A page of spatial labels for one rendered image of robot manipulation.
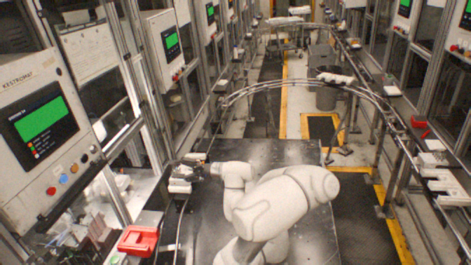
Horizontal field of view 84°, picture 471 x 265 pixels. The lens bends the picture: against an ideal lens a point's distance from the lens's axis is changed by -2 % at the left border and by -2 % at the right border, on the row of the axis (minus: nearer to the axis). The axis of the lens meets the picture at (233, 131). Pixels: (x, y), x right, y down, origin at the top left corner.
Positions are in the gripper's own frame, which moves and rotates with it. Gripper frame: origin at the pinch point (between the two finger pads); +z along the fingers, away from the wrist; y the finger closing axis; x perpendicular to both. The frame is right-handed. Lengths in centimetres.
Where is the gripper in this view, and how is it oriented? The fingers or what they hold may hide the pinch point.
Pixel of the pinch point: (174, 169)
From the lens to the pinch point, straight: 145.1
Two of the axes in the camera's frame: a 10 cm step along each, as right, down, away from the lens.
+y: -1.0, -8.5, -5.2
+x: -1.7, 5.3, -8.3
